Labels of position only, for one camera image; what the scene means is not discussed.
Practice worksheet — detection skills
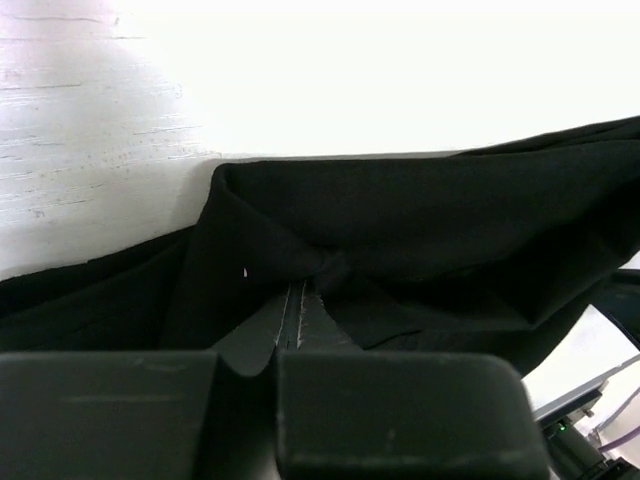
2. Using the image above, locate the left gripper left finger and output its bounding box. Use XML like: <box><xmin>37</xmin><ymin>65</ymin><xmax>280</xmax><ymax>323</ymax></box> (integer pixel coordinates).
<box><xmin>1</xmin><ymin>294</ymin><xmax>291</xmax><ymax>479</ymax></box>

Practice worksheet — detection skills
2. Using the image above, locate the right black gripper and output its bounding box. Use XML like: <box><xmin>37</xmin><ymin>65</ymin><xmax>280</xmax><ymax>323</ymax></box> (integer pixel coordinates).
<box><xmin>542</xmin><ymin>420</ymin><xmax>639</xmax><ymax>480</ymax></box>

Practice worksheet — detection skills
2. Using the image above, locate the black skirt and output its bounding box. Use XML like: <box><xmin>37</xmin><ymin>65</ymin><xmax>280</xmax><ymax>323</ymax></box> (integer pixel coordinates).
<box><xmin>1</xmin><ymin>117</ymin><xmax>639</xmax><ymax>374</ymax></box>

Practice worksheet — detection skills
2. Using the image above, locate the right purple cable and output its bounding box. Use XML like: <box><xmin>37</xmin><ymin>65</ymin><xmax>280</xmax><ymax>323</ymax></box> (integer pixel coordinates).
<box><xmin>589</xmin><ymin>399</ymin><xmax>640</xmax><ymax>454</ymax></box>

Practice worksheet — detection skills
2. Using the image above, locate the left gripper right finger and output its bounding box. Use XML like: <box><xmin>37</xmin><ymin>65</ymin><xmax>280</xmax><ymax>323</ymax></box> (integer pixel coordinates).
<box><xmin>275</xmin><ymin>289</ymin><xmax>549</xmax><ymax>479</ymax></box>

